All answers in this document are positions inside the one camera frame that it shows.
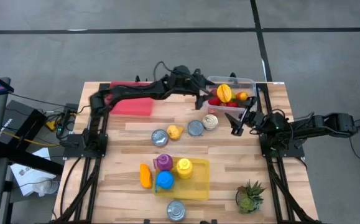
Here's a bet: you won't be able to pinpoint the black equipment stand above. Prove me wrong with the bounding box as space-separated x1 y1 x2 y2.
0 99 65 175

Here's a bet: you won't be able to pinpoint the blue plastic bottle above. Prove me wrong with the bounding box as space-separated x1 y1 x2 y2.
154 170 175 194

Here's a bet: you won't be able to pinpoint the tin can with pull tab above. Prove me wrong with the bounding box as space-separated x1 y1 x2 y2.
202 114 219 131

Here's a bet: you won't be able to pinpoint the black power strip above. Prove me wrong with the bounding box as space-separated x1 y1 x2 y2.
55 103 80 140

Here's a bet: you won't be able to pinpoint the silver tin can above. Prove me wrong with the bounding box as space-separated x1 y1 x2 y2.
151 129 169 147
187 120 205 137

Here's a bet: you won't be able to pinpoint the yellow cable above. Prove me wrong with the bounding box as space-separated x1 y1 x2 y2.
0 129 60 147

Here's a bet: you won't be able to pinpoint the yellow toy pear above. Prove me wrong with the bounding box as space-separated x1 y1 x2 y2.
166 124 185 141

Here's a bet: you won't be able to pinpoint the yellow translucent plastic tray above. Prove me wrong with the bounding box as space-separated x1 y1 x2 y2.
153 157 211 201

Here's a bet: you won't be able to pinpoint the green labelled tuna can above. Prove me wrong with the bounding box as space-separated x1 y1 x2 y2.
166 200 187 222

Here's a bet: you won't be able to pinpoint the thick black cable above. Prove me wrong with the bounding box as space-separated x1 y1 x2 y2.
59 156 84 218

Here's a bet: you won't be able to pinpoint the white paper sheets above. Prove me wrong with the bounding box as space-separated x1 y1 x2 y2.
10 147 58 197

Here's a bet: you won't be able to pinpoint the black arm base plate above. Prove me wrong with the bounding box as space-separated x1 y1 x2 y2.
63 133 108 159
259 133 305 159

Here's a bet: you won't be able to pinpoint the clear plastic cup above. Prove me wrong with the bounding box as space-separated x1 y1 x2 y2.
32 177 60 197

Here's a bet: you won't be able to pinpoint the yellow plastic bottle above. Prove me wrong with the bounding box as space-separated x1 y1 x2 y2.
175 157 194 180

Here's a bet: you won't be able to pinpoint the orange toy mango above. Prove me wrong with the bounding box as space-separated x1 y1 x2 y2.
139 163 154 189

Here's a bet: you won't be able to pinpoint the small green succulent plant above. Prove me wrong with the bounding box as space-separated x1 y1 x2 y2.
236 180 267 215

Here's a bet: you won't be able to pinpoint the clear plastic container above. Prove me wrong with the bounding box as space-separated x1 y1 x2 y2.
206 75 257 121

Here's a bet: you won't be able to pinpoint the purple plastic bottle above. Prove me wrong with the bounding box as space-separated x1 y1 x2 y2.
153 154 174 172

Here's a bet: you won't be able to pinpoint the black aluminium table frame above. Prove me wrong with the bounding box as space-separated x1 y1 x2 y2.
52 81 323 224

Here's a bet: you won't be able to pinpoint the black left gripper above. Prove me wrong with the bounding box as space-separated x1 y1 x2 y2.
192 68 216 110

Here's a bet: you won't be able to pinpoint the red plastic tray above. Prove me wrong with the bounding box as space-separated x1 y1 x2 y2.
109 81 155 116

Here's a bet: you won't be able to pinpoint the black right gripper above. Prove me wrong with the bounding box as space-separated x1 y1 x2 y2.
224 96 264 137

